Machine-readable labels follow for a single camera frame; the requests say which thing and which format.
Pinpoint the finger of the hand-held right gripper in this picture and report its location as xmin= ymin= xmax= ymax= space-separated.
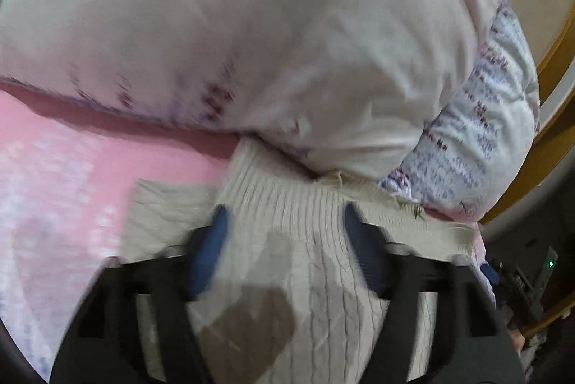
xmin=480 ymin=262 xmax=501 ymax=290

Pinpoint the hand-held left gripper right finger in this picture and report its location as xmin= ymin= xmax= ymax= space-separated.
xmin=343 ymin=202 xmax=527 ymax=384

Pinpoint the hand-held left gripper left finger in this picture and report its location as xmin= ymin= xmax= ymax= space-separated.
xmin=49 ymin=204 xmax=232 ymax=384

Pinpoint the cream cable-knit sweater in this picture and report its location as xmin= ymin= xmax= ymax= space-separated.
xmin=120 ymin=136 xmax=482 ymax=384

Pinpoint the white purple-print pillow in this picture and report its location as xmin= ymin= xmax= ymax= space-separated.
xmin=376 ymin=0 xmax=542 ymax=224

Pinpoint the pink bed sheet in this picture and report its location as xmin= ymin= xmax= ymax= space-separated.
xmin=0 ymin=79 xmax=241 ymax=369

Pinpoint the large white pillow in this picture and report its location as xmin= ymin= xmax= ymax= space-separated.
xmin=0 ymin=0 xmax=491 ymax=188

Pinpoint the wooden bed frame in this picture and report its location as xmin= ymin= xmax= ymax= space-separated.
xmin=477 ymin=4 xmax=575 ymax=228

